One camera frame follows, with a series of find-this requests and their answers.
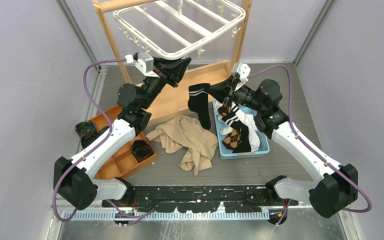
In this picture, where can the rolled dark patterned sock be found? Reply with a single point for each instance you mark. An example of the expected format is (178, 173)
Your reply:
(84, 128)

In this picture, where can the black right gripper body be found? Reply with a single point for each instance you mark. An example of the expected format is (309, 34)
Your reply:
(245, 96)

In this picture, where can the rolled black sock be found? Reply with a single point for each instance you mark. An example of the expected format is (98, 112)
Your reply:
(141, 150)

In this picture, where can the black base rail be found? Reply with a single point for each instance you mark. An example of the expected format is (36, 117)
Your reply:
(198, 198)

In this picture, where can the orange compartment tray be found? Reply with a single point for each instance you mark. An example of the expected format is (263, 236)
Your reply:
(122, 163)

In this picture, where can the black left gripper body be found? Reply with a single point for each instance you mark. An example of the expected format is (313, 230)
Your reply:
(153, 86)

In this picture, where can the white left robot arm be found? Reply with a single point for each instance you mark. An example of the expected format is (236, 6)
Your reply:
(73, 178)

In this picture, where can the rolled dark green sock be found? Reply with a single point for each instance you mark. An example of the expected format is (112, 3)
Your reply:
(91, 136)

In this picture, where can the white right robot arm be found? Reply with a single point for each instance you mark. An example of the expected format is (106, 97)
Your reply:
(333, 186)

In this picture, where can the beige crumpled cloth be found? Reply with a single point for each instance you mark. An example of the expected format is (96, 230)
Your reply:
(186, 132)

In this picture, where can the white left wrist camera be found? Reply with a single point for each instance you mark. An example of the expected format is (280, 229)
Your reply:
(144, 62)

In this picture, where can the white plastic clip hanger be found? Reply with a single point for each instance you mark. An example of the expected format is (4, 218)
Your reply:
(173, 29)

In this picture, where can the light blue plastic basket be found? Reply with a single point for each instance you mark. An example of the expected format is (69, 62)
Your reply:
(227, 154)

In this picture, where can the brown argyle sock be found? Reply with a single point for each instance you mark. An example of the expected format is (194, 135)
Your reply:
(232, 127)

